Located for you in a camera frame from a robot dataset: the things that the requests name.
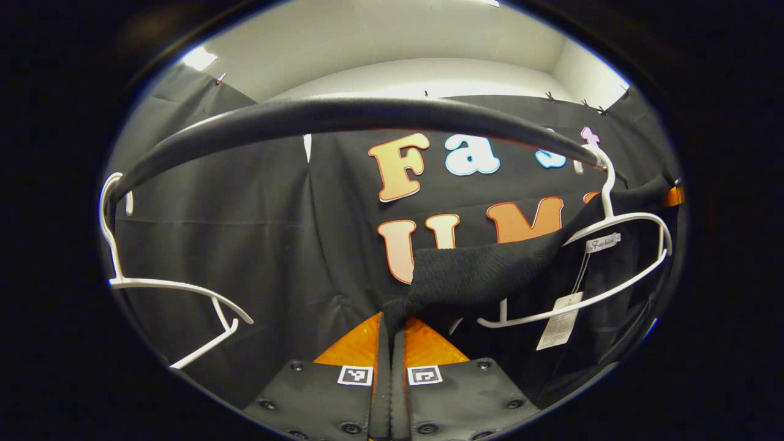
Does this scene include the white clothes hanger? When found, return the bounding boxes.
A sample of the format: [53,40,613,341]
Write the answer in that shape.
[98,171,255,370]
[450,146,673,334]

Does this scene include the black clothes rack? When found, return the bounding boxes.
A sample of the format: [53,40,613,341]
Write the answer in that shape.
[107,97,628,212]

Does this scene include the white paper price tag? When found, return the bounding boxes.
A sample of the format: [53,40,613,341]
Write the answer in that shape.
[536,292,584,351]

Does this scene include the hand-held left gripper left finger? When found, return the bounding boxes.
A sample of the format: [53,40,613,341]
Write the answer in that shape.
[242,312,393,441]

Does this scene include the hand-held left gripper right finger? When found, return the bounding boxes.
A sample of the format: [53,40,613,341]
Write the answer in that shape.
[391,315,543,441]

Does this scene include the black backdrop cloth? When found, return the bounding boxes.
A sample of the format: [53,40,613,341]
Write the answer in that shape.
[101,64,684,405]

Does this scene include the black knitted jacket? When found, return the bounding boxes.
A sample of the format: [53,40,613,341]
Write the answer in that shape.
[380,175,680,405]

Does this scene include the ceiling light strip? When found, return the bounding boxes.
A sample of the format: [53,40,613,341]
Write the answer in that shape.
[183,47,219,72]

